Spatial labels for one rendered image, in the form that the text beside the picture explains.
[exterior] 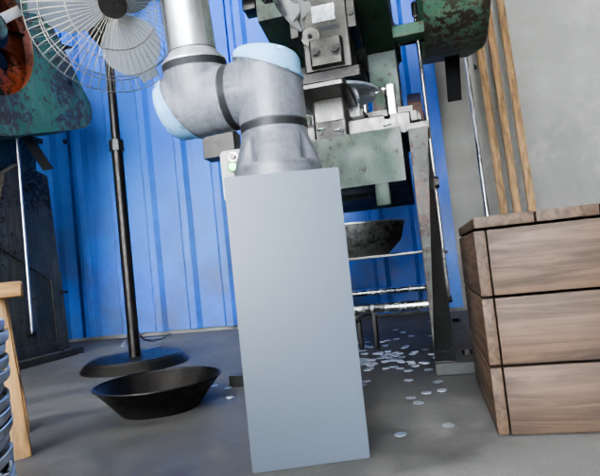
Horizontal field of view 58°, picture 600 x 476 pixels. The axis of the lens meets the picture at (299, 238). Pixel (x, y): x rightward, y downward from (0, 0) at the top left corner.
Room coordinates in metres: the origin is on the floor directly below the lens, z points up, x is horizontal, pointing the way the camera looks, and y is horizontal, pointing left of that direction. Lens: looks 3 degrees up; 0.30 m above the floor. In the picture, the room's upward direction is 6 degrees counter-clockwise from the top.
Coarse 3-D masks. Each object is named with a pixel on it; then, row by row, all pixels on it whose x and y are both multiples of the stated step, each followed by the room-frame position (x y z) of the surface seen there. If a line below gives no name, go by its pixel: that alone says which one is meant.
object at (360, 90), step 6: (348, 84) 1.46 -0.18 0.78; (354, 84) 1.46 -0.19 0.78; (360, 84) 1.47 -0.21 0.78; (366, 84) 1.48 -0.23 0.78; (372, 84) 1.50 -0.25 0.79; (354, 90) 1.51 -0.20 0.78; (360, 90) 1.52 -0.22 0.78; (366, 90) 1.52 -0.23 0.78; (372, 90) 1.53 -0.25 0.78; (378, 90) 1.54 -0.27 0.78; (354, 96) 1.58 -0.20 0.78; (360, 96) 1.58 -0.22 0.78; (366, 96) 1.59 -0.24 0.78; (372, 96) 1.59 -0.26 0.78; (360, 102) 1.64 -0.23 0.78; (366, 102) 1.65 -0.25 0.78; (306, 108) 1.64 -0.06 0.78
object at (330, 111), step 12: (312, 84) 1.42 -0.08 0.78; (324, 84) 1.41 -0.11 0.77; (336, 84) 1.41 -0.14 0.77; (312, 96) 1.49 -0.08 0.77; (324, 96) 1.51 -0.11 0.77; (336, 96) 1.52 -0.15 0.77; (348, 96) 1.53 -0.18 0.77; (312, 108) 1.55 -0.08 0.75; (324, 108) 1.54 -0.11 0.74; (336, 108) 1.53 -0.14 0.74; (348, 108) 1.57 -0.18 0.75; (324, 120) 1.54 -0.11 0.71; (336, 120) 1.53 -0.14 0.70; (348, 120) 1.55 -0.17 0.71; (324, 132) 1.54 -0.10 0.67; (336, 132) 1.53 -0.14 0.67; (348, 132) 1.53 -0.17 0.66
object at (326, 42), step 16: (304, 0) 1.64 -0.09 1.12; (320, 0) 1.63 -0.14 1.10; (336, 0) 1.62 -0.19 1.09; (320, 16) 1.63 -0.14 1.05; (336, 16) 1.62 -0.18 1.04; (304, 32) 1.63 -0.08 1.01; (320, 32) 1.63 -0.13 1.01; (336, 32) 1.62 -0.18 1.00; (304, 48) 1.64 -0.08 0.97; (320, 48) 1.60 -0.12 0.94; (336, 48) 1.58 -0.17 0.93; (352, 48) 1.65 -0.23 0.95; (304, 64) 1.65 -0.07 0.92; (320, 64) 1.60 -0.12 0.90; (336, 64) 1.61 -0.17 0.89; (352, 64) 1.61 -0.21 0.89
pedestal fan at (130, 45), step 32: (32, 0) 1.83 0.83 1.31; (64, 0) 1.82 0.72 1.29; (96, 0) 1.97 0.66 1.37; (128, 0) 1.98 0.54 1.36; (96, 32) 1.87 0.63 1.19; (128, 32) 1.97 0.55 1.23; (160, 32) 1.98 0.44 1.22; (128, 64) 2.00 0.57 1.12; (160, 64) 2.01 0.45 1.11; (128, 224) 2.03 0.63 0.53; (128, 256) 2.02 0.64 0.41; (128, 288) 2.02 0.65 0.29; (128, 320) 2.02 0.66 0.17; (128, 352) 2.16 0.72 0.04; (160, 352) 2.06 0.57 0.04
